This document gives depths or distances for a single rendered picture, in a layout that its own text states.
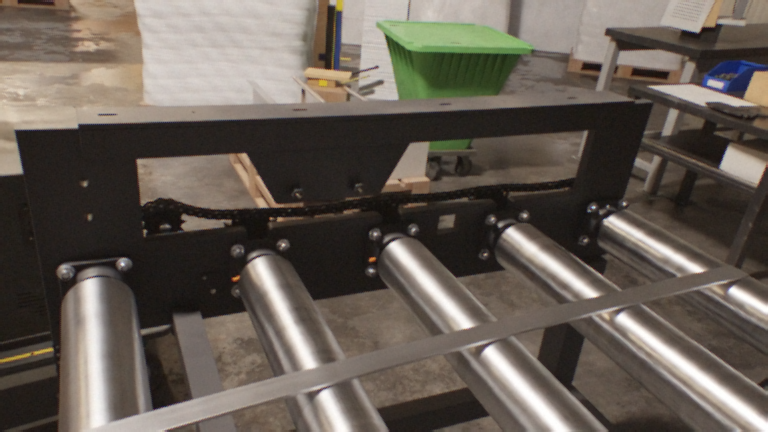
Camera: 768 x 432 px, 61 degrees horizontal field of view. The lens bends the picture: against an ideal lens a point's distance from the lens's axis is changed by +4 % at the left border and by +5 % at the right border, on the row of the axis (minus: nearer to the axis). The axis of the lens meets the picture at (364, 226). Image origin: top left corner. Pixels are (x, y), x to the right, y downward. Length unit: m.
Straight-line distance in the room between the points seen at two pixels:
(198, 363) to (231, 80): 3.59
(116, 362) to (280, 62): 3.71
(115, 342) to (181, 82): 3.77
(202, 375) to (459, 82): 2.98
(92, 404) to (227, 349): 1.56
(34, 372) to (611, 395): 1.90
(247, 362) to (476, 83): 2.26
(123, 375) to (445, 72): 3.09
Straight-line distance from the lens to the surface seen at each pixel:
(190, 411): 0.87
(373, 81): 5.03
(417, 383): 2.35
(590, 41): 7.94
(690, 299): 1.50
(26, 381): 2.06
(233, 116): 1.16
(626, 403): 2.55
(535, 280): 1.35
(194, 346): 1.20
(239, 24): 4.50
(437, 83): 3.80
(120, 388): 0.94
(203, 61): 4.64
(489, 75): 3.91
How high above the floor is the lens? 1.52
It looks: 27 degrees down
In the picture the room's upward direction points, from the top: 5 degrees clockwise
